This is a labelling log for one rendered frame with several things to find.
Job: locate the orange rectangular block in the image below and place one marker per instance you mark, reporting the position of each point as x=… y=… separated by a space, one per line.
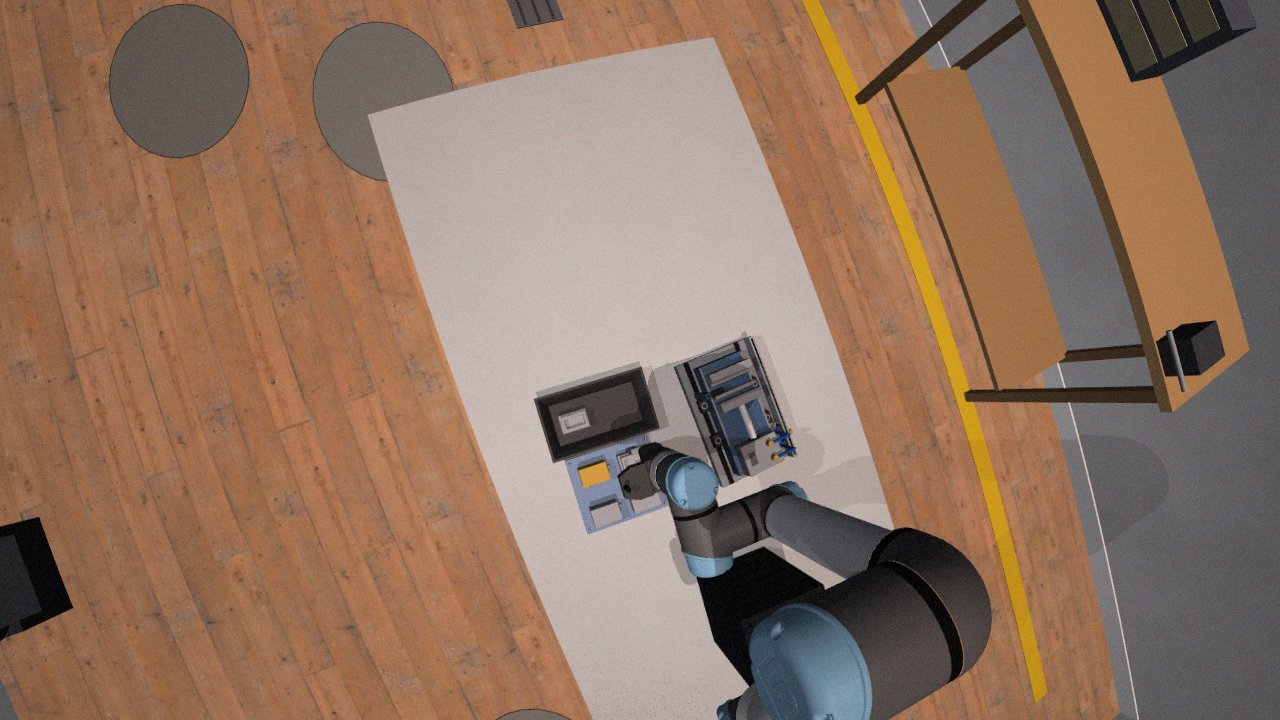
x=593 y=473

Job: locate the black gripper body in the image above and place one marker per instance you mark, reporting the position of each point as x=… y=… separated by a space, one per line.
x=637 y=480

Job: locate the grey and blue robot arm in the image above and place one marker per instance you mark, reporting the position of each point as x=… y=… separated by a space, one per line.
x=866 y=648

